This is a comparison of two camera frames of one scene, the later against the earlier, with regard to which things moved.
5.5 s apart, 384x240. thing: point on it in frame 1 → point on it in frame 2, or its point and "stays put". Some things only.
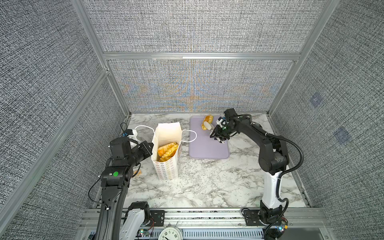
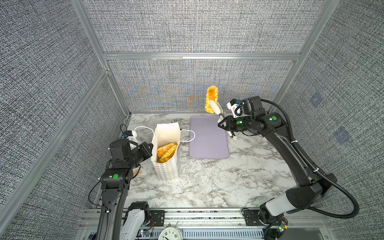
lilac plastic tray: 201,146 stays put
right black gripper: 217,135 → 229,125
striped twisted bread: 167,151 stays put
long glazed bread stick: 209,118 → 212,94
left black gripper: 147,152 stays put
